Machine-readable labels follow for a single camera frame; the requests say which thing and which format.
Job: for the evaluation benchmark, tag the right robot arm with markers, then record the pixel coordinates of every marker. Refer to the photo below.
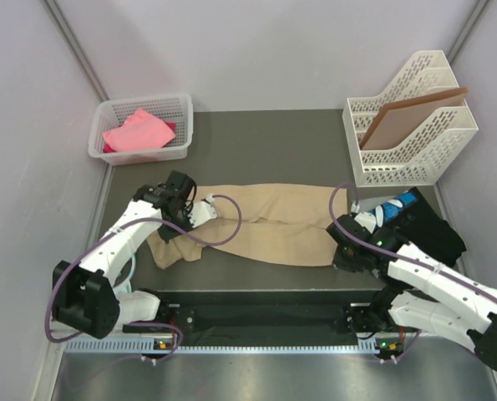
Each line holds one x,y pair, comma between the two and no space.
414,253

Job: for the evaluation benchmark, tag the beige t shirt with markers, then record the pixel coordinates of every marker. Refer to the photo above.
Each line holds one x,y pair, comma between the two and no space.
282,224

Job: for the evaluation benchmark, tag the teal headphones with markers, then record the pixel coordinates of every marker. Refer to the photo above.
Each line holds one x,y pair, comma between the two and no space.
124,286

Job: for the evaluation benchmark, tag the black graphic t shirt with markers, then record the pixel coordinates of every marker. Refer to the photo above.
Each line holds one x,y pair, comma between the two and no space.
411,217

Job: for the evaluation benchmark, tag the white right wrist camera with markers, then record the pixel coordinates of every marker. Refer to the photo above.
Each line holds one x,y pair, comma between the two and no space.
366,219

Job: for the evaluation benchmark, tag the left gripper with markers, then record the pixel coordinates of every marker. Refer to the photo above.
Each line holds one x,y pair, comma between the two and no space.
166,235

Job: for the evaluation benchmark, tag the brown cardboard sheet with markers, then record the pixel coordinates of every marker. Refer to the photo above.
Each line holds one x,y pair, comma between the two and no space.
397,120

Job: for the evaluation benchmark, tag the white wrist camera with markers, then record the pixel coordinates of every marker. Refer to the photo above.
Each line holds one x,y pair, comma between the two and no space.
366,219
203,211

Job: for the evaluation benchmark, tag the white file organizer rack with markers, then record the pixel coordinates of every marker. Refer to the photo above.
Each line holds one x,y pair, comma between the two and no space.
426,154

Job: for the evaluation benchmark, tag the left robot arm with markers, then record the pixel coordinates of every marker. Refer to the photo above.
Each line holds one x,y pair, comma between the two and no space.
83,291

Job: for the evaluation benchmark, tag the white plastic basket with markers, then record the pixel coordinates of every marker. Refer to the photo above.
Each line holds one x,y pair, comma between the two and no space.
141,130

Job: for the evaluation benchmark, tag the pink folded t shirt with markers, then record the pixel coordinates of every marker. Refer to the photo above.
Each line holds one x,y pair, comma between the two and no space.
139,131

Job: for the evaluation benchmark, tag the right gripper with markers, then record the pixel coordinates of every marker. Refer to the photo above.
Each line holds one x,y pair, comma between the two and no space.
340,262

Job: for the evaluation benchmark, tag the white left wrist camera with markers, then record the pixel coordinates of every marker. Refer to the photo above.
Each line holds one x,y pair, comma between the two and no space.
203,211

